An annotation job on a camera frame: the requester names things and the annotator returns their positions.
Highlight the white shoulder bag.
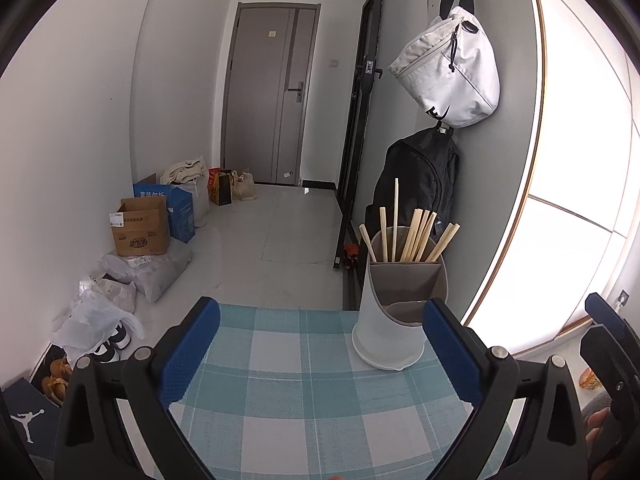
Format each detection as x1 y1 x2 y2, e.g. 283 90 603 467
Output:
388 0 501 128

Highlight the large bright window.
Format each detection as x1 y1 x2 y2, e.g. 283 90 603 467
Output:
462 0 640 356

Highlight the grey white utensil holder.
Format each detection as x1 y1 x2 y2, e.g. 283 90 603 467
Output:
351 227 451 372

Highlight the grey entrance door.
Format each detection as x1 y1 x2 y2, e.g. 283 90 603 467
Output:
222 3 321 187

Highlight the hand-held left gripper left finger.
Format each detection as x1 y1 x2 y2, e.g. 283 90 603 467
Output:
54 296 222 480

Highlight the dark blue shoe box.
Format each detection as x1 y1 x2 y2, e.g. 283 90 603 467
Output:
0 377 63 456

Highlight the beige folded cloth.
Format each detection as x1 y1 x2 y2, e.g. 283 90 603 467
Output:
160 160 206 185

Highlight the person's right hand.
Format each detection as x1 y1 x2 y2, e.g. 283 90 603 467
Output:
584 406 613 467

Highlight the white plastic bag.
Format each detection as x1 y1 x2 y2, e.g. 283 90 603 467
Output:
50 287 146 356

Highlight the black yellow paper bag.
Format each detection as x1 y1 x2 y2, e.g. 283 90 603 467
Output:
210 170 233 206

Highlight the teal checked tablecloth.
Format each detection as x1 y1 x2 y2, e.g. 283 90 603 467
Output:
167 302 516 480

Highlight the large grey plastic parcel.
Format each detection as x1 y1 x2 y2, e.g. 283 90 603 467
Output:
100 247 193 303

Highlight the small white plastic parcel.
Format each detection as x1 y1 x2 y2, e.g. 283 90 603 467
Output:
79 275 137 317

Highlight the black backpack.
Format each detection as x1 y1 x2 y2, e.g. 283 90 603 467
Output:
363 127 460 256

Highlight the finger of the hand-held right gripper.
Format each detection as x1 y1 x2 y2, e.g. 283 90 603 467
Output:
585 292 640 361
580 324 640 411

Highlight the beige bag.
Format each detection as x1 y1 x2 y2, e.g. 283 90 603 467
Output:
232 170 257 201

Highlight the brown cardboard box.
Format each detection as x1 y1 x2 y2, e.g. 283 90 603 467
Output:
109 196 171 257

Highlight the black metal frame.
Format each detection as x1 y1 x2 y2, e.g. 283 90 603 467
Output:
331 0 387 270

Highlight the blue cardboard box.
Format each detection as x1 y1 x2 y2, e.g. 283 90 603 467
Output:
133 172 196 244

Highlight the bunch of wooden chopsticks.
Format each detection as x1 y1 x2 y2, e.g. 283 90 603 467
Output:
359 177 461 265

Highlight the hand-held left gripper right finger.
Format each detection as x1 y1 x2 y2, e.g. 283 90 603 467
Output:
422 298 587 480

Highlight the white sack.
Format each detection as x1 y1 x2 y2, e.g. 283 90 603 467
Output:
177 167 211 228

